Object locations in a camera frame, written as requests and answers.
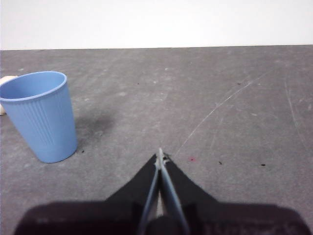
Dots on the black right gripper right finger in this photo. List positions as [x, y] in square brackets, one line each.
[232, 219]

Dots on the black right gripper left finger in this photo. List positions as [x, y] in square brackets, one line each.
[85, 218]

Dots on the blue ribbed plastic cup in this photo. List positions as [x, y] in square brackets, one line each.
[44, 122]

